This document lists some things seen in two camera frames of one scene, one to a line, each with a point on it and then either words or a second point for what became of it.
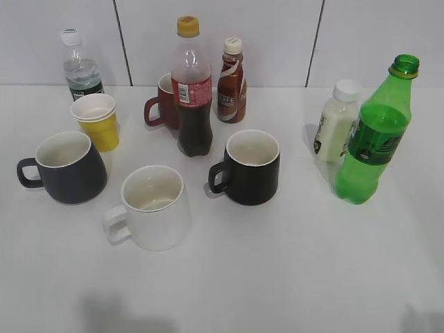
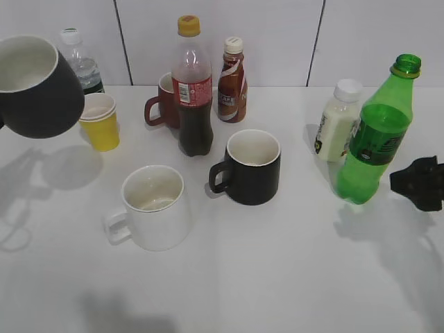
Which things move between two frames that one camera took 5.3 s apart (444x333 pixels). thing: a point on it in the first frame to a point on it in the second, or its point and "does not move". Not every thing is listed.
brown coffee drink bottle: [232, 89] does not move
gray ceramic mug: [68, 165] to [42, 94]
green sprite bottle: [383, 125] does not move
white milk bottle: [338, 119] does not move
